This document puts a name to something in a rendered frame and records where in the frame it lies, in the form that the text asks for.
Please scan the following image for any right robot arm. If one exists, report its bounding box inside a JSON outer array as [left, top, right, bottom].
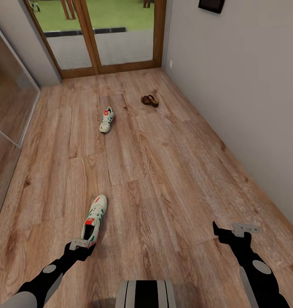
[[213, 221, 290, 308]]

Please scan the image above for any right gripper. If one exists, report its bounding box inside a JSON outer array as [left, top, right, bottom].
[[213, 221, 251, 254]]

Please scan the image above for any gym shoe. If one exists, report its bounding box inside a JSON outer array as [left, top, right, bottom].
[[81, 195, 108, 245], [99, 107, 115, 133]]

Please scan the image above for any sandal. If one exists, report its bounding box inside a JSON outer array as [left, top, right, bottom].
[[141, 95, 159, 107]]

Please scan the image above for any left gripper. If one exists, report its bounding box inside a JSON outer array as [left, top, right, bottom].
[[63, 243, 96, 266]]

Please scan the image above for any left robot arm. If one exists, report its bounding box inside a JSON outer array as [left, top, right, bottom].
[[0, 238, 96, 308]]

